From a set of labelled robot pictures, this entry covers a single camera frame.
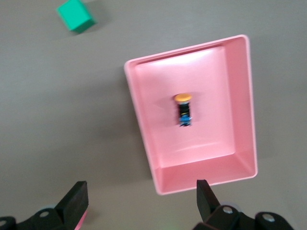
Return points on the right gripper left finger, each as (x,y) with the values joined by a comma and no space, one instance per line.
(72,206)

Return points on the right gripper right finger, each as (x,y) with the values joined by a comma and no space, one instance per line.
(206,206)

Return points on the pink plastic bin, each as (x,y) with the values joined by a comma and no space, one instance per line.
(168,76)

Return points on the green foam cube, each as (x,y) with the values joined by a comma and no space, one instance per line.
(74,14)

